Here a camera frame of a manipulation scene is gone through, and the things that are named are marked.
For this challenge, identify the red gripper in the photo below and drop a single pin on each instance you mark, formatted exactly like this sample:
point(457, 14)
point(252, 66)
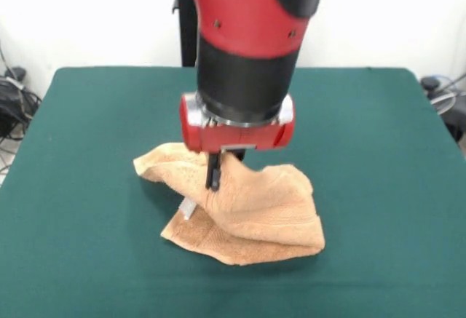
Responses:
point(233, 138)

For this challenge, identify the orange terry towel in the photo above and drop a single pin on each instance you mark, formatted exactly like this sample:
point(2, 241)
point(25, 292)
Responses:
point(262, 209)

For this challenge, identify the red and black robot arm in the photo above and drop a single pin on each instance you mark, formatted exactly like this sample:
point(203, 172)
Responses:
point(247, 41)

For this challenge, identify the dark green table cloth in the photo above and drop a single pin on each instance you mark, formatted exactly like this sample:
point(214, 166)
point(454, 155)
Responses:
point(91, 205)

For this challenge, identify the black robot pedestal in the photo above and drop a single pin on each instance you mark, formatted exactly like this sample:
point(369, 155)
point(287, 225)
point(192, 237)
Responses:
point(187, 34)

